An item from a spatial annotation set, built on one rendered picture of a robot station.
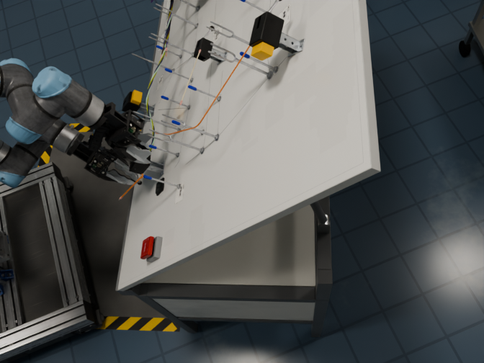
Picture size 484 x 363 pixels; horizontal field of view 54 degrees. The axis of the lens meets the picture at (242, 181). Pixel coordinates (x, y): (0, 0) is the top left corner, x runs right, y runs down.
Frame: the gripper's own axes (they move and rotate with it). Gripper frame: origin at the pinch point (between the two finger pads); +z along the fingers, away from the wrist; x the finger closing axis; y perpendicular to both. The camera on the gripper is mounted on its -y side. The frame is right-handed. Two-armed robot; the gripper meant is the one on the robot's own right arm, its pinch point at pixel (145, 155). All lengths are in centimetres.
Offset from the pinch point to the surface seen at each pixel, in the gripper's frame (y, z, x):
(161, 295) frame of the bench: -18.5, 31.0, -28.0
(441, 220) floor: 51, 149, 27
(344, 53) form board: 65, -22, -18
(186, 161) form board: 13.9, 1.4, -6.5
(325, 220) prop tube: 39, 29, -19
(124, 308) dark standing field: -89, 83, -7
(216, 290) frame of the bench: -3.0, 38.5, -27.4
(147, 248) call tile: 0.2, 3.9, -26.3
